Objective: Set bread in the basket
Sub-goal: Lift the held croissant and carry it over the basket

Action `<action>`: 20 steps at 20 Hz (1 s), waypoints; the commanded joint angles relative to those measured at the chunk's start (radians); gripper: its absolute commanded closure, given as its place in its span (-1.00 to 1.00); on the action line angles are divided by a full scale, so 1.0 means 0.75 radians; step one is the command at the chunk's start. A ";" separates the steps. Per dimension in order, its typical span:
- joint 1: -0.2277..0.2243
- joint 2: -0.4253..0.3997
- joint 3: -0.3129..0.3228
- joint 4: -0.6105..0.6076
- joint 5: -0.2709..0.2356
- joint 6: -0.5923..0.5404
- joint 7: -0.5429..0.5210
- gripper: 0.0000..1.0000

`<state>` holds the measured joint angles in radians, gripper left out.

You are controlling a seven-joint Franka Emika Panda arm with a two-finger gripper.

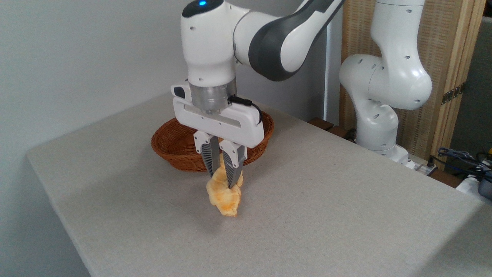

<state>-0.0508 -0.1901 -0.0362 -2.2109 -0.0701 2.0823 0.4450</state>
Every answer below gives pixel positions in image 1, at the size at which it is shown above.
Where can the wooden woven folding screen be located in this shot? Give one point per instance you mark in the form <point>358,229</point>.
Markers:
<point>446,50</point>

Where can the white vertical pole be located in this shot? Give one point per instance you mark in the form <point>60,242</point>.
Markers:
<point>333,77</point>

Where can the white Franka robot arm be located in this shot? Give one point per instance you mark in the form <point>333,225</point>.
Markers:
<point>215,46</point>

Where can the brown woven wicker basket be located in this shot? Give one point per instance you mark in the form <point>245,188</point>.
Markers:
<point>173,144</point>

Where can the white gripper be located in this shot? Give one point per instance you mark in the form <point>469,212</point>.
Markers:
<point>230,125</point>

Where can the white power strip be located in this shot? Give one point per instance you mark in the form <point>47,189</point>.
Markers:
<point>421,166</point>

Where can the long golden croissant bread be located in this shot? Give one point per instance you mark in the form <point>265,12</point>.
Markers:
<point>225,196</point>

